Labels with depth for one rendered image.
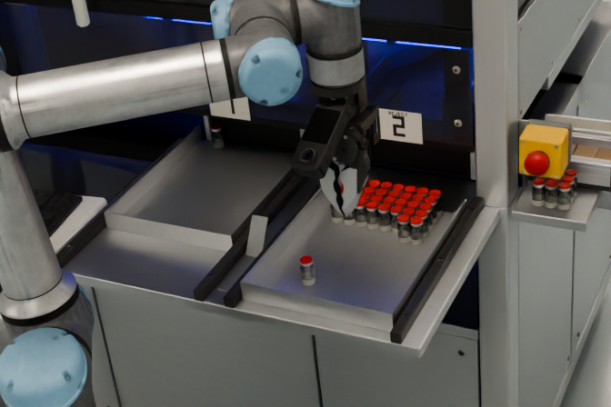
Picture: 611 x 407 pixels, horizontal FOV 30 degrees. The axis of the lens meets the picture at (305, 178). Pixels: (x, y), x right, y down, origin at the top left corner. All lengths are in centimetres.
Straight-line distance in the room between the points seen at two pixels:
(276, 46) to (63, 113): 26
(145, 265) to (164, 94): 66
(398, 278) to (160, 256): 42
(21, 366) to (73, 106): 40
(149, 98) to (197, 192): 80
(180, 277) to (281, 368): 60
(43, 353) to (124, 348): 111
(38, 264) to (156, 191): 58
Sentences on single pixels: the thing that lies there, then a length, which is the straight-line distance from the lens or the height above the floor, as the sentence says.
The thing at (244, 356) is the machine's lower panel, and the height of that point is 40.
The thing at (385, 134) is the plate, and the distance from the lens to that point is 201.
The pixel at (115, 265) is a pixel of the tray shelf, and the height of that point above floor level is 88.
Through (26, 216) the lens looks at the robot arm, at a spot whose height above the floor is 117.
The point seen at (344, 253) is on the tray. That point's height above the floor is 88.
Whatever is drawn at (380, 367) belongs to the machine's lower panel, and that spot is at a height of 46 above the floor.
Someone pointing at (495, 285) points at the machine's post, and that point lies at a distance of 211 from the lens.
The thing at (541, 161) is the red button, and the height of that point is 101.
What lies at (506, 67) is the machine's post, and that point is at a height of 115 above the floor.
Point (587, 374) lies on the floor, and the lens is 303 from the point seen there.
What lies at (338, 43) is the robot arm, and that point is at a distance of 149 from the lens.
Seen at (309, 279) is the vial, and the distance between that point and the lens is 184.
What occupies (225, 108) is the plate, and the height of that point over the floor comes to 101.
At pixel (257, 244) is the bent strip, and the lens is 193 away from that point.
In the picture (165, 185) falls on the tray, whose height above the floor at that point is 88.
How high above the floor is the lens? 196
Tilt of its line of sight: 30 degrees down
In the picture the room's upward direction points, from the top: 6 degrees counter-clockwise
